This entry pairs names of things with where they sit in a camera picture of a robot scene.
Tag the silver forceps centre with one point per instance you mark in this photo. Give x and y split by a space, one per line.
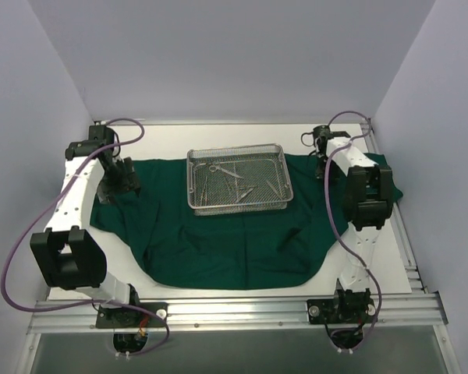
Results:
238 192

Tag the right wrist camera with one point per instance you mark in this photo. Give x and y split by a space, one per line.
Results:
319 133

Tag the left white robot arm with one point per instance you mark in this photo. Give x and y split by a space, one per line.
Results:
67 255

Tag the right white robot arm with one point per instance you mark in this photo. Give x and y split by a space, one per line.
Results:
367 202

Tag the silver forceps left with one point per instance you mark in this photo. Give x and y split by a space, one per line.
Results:
203 196

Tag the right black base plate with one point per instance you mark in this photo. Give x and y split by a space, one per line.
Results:
340 311

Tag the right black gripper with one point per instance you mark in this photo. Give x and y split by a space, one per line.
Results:
321 167

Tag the green surgical cloth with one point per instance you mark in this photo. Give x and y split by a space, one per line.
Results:
244 251

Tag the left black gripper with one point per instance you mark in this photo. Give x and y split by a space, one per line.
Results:
125 179

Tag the silver surgical scissors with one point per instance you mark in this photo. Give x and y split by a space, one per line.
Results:
216 167

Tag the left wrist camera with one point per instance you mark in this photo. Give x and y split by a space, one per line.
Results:
101 133

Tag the aluminium front rail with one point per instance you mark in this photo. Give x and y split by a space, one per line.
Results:
232 314

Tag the aluminium rail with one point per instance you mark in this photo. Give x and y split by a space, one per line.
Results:
232 314
398 226

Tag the silver instrument right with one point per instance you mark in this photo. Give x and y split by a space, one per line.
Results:
273 189

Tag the aluminium right side rail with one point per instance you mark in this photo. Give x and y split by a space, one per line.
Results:
398 226

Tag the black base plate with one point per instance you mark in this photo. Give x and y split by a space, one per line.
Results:
121 318
340 311

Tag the metal mesh instrument tray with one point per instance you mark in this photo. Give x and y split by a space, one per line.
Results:
255 163

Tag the silver forceps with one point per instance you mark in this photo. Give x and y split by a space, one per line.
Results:
238 192
203 196

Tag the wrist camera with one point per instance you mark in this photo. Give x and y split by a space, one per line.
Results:
319 133
101 133

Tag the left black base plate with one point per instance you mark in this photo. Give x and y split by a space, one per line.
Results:
121 318

